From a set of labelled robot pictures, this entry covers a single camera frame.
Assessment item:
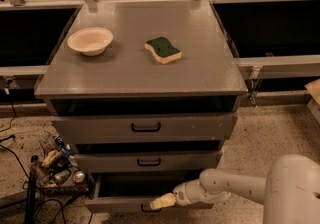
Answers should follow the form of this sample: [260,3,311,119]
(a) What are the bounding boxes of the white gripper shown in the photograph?
[150,179,204,210]

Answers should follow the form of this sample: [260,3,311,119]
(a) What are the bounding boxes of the grey bottom drawer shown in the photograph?
[85,170,200,213]

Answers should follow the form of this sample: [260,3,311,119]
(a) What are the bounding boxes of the grey drawer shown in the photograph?
[75,151,222,173]
[85,170,200,213]
[52,113,237,144]

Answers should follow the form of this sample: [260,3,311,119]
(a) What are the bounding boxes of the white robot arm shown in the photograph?
[150,154,320,224]

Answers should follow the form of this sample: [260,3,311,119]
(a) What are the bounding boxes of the grey middle drawer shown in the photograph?
[75,151,222,173]

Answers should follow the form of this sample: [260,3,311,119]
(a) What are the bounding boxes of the grey top drawer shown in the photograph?
[52,113,237,144]

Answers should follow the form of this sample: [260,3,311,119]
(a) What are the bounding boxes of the grey drawer cabinet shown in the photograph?
[34,0,249,197]

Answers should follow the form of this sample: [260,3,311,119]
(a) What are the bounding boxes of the tray of cans and clutter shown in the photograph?
[30,132,89,195]

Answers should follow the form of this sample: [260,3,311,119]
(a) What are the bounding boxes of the green yellow sponge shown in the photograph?
[145,37,182,64]

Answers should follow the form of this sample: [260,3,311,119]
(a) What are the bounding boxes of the white bowl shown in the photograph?
[67,27,113,56]

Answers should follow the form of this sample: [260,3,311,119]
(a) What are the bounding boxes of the wooden box at right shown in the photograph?
[305,79,320,124]

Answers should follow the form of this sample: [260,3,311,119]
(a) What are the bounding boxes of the black stand post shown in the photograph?
[24,155,38,224]

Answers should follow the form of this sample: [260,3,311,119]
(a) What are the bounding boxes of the black floor cables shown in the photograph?
[0,101,96,224]

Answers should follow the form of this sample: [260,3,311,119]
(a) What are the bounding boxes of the metal frame rail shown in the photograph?
[0,0,320,82]

